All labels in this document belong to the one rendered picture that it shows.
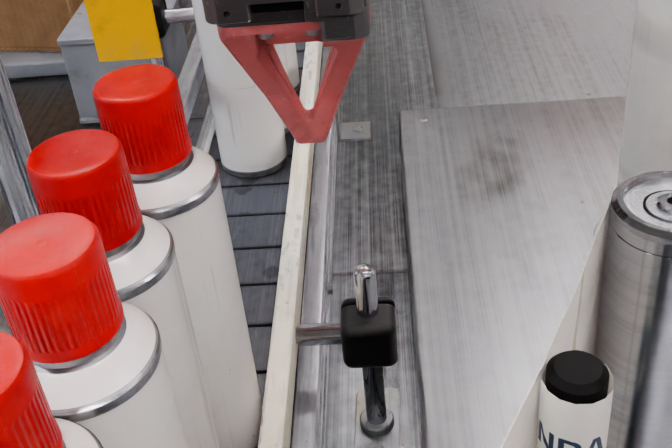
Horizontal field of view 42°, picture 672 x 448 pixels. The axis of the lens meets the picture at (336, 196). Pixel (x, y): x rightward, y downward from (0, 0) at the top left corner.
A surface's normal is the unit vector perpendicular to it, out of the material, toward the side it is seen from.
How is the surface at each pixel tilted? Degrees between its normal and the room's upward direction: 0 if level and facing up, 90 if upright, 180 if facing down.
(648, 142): 93
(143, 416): 90
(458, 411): 0
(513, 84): 0
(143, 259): 42
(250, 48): 111
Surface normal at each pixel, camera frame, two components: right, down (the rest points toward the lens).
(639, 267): -0.67, 0.46
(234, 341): 0.82, 0.26
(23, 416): 0.94, 0.12
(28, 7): -0.20, 0.56
